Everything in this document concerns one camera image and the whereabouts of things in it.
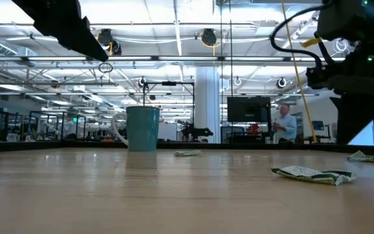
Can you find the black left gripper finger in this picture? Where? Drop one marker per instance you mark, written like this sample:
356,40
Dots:
67,29

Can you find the red background object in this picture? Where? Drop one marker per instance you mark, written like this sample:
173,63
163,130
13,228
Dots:
253,128

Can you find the black monitor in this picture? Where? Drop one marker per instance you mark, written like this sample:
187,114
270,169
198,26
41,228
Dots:
248,109

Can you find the black background gantry frame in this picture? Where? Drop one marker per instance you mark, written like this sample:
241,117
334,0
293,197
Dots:
169,83

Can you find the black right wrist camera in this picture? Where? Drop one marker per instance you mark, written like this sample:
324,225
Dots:
318,77

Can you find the black background robot arm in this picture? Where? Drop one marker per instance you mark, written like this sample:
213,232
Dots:
195,131

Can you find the person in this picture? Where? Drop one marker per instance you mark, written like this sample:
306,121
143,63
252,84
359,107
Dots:
286,125

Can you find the white building column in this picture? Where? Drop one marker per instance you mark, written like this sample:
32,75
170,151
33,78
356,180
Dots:
207,104

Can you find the green white sweetener packet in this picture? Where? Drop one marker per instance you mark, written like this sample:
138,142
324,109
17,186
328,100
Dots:
367,157
313,175
187,152

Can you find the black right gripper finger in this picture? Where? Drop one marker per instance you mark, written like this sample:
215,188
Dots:
356,117

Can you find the black aluminium table frame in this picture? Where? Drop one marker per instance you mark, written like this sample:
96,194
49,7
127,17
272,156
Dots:
44,146

